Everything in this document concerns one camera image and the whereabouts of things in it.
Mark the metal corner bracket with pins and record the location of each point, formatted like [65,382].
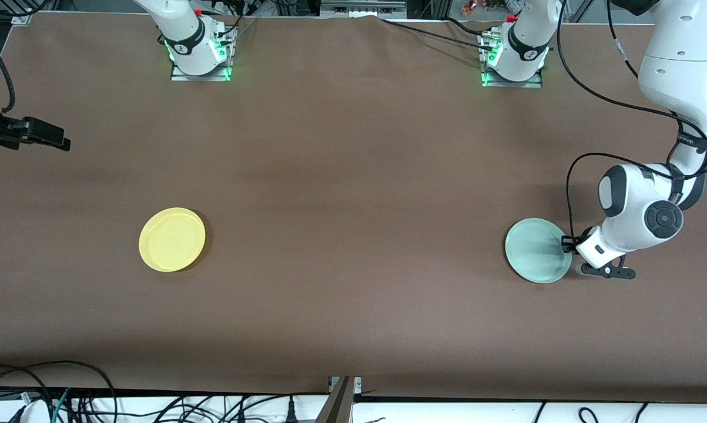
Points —
[21,19]

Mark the aluminium profile beam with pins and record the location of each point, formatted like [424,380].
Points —
[338,405]

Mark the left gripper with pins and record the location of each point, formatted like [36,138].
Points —
[572,242]

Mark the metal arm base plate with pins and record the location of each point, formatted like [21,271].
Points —
[224,73]
[535,82]

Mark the brown table cover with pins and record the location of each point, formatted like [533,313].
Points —
[353,147]

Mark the yellow round plate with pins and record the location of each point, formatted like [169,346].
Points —
[172,239]

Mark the small orange object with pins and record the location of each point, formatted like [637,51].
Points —
[473,6]

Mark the white bench surface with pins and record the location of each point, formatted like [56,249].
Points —
[447,414]

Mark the pale green round plate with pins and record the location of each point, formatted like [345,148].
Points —
[535,251]

